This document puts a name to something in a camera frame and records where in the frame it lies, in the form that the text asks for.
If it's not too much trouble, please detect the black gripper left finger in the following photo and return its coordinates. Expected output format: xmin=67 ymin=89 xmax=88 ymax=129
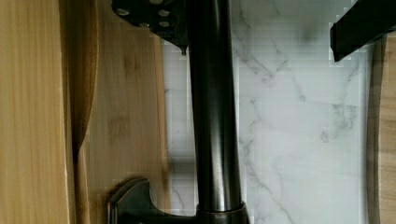
xmin=111 ymin=0 xmax=189 ymax=55

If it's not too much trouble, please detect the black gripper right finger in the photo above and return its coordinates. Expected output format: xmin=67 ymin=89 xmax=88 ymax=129
xmin=330 ymin=0 xmax=396 ymax=62

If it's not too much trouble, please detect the wooden drawer cabinet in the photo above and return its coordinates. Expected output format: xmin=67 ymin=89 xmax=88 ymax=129
xmin=1 ymin=0 xmax=170 ymax=224

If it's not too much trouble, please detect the large wooden cutting board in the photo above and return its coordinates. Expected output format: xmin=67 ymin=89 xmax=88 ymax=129
xmin=366 ymin=33 xmax=396 ymax=224

